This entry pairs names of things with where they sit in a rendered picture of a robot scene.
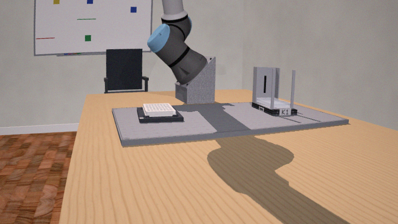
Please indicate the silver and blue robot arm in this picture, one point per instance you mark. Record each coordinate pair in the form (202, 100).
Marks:
(168, 42)

